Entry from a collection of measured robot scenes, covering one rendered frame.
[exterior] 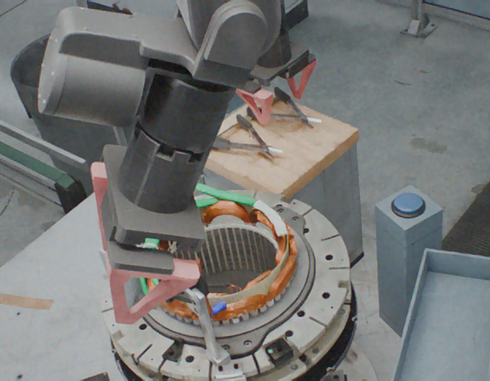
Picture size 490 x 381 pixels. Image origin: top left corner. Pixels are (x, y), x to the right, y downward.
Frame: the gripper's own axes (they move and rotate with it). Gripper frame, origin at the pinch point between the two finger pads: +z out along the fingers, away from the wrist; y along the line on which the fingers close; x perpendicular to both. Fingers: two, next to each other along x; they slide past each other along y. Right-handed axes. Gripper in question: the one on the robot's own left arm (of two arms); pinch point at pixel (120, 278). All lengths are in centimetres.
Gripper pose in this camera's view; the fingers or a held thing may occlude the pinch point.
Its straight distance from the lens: 65.9
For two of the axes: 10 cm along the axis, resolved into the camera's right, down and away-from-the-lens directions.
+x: 9.1, 1.4, 4.0
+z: -3.5, 7.8, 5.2
